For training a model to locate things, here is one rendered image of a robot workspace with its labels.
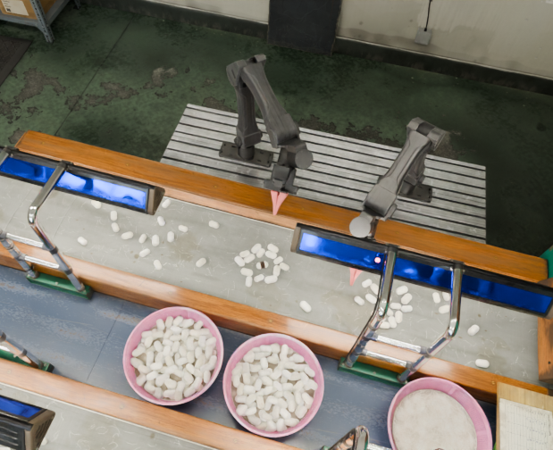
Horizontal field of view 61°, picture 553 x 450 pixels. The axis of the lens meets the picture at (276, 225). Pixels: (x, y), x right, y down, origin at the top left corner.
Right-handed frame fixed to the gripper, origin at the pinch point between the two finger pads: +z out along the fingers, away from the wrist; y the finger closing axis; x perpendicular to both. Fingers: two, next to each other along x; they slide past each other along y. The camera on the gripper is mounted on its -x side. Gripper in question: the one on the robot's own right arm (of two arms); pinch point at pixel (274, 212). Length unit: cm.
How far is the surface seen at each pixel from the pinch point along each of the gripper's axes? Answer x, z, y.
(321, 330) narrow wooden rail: -11.6, 28.0, 21.7
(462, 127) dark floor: 162, -58, 82
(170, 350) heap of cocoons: -19.9, 42.1, -17.4
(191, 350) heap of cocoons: -18.8, 40.9, -11.7
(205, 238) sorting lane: 3.4, 14.1, -19.9
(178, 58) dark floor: 164, -61, -101
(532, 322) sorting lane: 4, 14, 82
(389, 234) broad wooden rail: 12.6, -0.7, 36.4
